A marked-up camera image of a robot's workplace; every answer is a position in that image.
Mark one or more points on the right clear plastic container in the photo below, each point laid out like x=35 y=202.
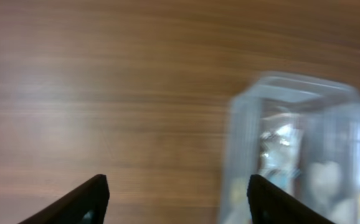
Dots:
x=330 y=164

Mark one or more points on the left clear plastic container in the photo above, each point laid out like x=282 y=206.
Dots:
x=300 y=133

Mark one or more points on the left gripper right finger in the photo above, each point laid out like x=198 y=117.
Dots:
x=270 y=204

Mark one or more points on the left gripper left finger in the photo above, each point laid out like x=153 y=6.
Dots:
x=85 y=204

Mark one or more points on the clear plastic container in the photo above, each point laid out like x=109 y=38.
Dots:
x=300 y=133
x=330 y=164

